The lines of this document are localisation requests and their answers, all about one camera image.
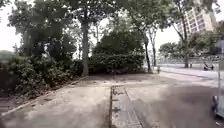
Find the small vehicle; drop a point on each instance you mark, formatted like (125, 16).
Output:
(208, 66)

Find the green bushes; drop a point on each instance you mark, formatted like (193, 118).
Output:
(30, 75)

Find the grey road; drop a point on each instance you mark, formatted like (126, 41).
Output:
(196, 72)

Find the grey paved path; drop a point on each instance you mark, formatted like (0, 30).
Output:
(76, 106)

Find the green hedge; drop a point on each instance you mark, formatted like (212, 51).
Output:
(116, 56)

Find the large tree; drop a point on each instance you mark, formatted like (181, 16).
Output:
(85, 50)

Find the tall pale building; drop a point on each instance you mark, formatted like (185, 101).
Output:
(199, 20)

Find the thin tree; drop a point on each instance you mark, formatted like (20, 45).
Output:
(147, 56)
(185, 50)

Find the drain cover strip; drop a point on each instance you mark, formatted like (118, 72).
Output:
(122, 110)

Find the stone kerb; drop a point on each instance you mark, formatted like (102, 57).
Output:
(40, 97)

